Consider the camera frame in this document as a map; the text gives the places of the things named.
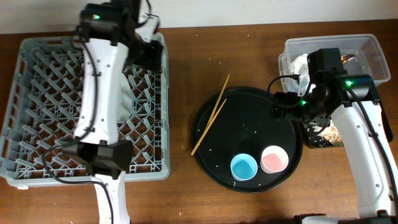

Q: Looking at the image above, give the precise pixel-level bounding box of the wooden chopstick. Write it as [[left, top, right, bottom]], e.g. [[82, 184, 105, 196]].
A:
[[206, 74, 230, 128], [190, 99, 227, 156]]

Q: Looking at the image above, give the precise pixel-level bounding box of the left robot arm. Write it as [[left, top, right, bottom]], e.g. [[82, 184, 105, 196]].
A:
[[61, 1, 166, 223]]

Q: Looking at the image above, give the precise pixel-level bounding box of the food scraps and rice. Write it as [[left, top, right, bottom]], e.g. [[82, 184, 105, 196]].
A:
[[312, 121, 343, 147]]

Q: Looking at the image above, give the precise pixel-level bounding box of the clear plastic bin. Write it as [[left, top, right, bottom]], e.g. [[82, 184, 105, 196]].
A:
[[279, 34, 391, 86]]

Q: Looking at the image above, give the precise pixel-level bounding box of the white napkin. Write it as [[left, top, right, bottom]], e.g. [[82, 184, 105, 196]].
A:
[[289, 54, 310, 96]]

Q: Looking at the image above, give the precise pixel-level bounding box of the grey round plate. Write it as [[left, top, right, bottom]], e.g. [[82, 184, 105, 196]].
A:
[[117, 73, 132, 123]]

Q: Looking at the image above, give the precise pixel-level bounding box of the grey plastic dishwasher rack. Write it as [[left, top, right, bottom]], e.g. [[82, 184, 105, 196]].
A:
[[1, 36, 170, 189]]

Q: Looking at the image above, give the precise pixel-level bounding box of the wooden chopstick upper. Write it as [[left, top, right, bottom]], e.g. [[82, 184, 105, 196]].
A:
[[206, 74, 230, 128]]

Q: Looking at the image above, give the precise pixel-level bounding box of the round black serving tray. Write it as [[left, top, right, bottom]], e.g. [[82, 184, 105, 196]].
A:
[[191, 87, 303, 192]]

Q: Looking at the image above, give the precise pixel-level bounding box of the pink cup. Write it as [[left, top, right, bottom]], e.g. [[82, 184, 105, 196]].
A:
[[260, 146, 289, 174]]

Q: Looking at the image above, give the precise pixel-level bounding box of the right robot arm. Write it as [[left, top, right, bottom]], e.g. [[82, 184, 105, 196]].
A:
[[270, 48, 397, 223]]

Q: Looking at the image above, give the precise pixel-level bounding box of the brown snack wrapper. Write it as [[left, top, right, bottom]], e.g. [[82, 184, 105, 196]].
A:
[[341, 54, 355, 63]]

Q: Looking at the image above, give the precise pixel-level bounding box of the black rectangular tray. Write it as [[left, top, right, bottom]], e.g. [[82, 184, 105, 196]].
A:
[[303, 120, 344, 148]]

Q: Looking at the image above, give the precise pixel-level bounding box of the blue cup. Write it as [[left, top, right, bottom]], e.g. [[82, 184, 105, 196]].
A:
[[230, 154, 258, 182]]

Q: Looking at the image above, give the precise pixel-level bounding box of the wooden chopstick lower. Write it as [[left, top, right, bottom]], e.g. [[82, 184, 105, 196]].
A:
[[190, 99, 227, 156]]

